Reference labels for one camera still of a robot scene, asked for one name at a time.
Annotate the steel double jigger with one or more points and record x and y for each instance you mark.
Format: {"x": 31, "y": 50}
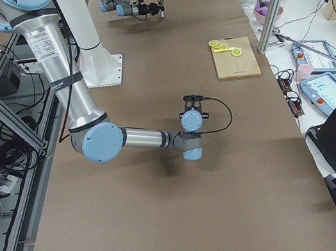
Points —
{"x": 161, "y": 8}

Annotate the yellow plastic knife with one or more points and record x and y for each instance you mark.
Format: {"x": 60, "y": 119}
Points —
{"x": 224, "y": 50}

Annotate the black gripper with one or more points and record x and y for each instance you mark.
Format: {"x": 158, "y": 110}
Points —
{"x": 142, "y": 9}
{"x": 206, "y": 115}

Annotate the long reacher grabber tool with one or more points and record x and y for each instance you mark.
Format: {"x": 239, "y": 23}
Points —
{"x": 277, "y": 33}

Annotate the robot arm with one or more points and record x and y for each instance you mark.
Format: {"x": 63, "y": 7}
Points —
{"x": 62, "y": 36}
{"x": 136, "y": 8}

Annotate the pink cup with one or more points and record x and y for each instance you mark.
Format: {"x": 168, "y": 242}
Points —
{"x": 303, "y": 72}

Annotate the pink bowl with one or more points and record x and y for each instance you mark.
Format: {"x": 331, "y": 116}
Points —
{"x": 261, "y": 13}

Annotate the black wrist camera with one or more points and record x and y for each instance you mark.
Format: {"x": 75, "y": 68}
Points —
{"x": 193, "y": 98}

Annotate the wooden cutting board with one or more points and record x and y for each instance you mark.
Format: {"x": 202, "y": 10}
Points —
{"x": 229, "y": 66}

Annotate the blue teach pendant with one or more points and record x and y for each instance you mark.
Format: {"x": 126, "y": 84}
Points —
{"x": 319, "y": 63}
{"x": 321, "y": 91}

